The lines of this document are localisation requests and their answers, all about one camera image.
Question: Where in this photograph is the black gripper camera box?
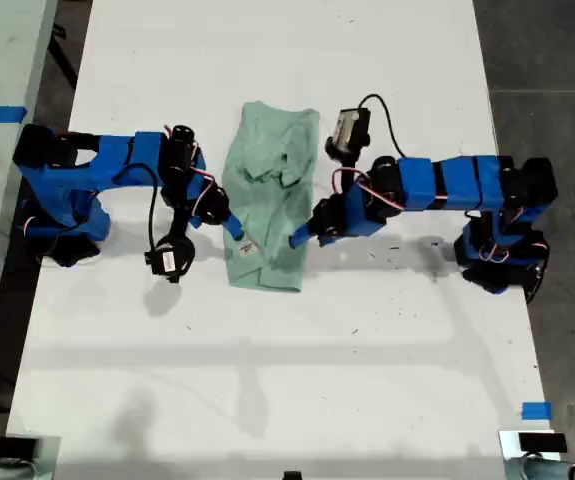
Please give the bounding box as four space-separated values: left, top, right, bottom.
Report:
333 107 372 146
150 248 178 277

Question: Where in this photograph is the small black box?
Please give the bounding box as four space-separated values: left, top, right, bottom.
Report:
0 436 39 460
517 432 568 454

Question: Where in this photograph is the blue tape patch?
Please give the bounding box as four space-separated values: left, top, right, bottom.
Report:
521 401 553 421

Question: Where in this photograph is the black power cable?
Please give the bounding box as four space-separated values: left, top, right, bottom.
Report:
524 244 552 305

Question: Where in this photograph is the black camera stalk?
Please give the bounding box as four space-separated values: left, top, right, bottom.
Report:
323 134 371 196
164 199 197 285

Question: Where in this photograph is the black camera cable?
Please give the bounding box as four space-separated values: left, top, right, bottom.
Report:
114 162 161 261
359 93 411 160

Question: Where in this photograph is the grey metal tube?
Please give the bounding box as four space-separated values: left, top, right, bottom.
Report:
0 460 38 480
504 455 575 480

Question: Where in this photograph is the pale green T-shirt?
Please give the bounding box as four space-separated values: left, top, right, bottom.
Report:
221 100 321 294

